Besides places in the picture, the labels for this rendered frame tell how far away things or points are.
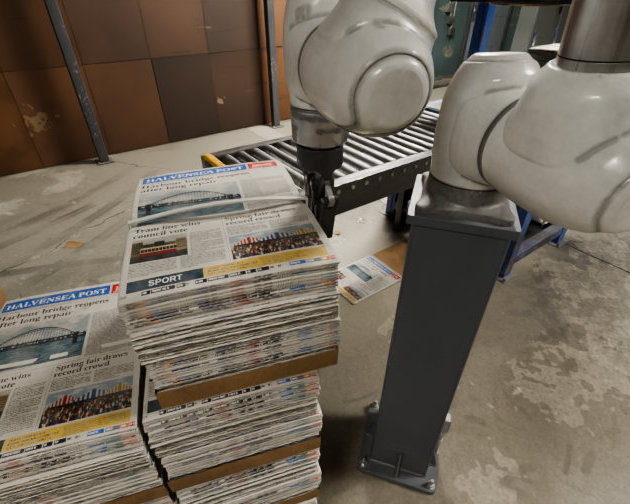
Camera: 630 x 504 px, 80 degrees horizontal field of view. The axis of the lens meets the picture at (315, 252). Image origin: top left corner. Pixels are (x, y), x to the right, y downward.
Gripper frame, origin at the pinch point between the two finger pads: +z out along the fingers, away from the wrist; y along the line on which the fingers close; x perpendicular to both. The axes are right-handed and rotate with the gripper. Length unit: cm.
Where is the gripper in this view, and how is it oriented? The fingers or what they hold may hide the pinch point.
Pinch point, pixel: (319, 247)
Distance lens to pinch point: 70.9
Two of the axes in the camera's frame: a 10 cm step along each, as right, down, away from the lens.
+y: 3.0, 5.5, -7.8
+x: 9.5, -1.7, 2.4
